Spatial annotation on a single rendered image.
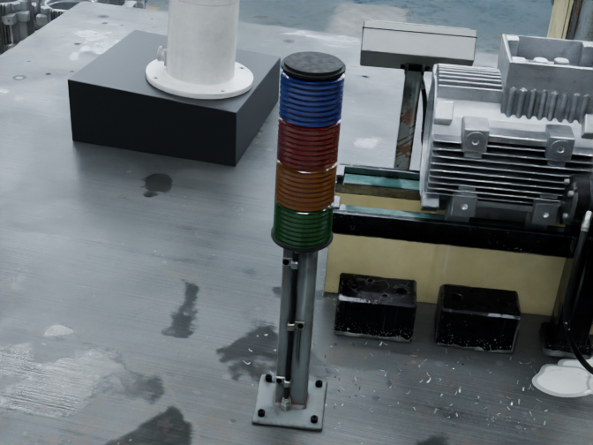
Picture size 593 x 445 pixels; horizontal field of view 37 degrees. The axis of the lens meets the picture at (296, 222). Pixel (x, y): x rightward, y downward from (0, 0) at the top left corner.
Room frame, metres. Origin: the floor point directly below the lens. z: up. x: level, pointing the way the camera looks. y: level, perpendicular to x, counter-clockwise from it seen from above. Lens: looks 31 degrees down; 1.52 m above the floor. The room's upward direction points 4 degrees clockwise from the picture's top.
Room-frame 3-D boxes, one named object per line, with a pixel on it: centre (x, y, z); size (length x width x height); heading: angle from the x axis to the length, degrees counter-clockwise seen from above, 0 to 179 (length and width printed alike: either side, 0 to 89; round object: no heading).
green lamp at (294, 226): (0.78, -0.01, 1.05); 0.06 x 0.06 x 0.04
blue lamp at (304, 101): (0.78, -0.01, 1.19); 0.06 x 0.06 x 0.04
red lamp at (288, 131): (0.78, -0.01, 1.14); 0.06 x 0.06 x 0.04
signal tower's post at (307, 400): (0.78, -0.01, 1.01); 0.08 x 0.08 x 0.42; 86
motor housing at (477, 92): (1.06, -0.26, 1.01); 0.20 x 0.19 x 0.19; 86
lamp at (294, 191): (0.78, -0.01, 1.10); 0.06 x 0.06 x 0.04
